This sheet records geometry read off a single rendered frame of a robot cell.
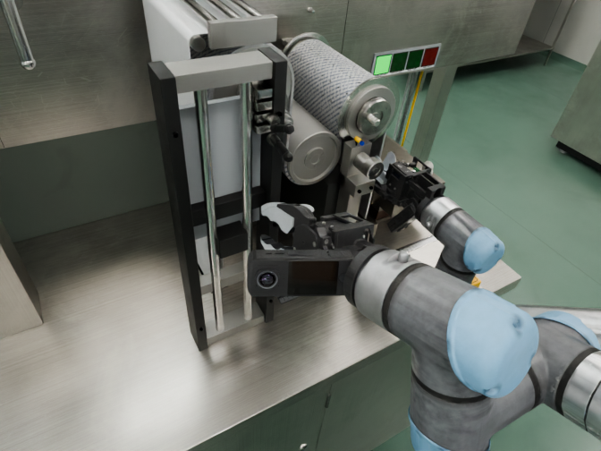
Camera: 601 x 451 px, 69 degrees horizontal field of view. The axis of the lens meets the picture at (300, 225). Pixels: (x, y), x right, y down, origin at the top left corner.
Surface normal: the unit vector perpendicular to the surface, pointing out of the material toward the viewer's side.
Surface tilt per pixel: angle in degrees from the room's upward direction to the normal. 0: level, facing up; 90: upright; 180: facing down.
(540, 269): 0
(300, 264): 69
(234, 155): 90
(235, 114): 90
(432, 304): 39
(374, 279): 48
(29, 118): 90
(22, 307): 90
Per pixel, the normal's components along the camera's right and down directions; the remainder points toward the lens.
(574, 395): -0.85, -0.15
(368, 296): -0.81, 0.07
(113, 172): 0.50, 0.61
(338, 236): 0.57, 0.30
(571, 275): 0.07, -0.74
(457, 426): -0.14, 0.43
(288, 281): 0.11, 0.37
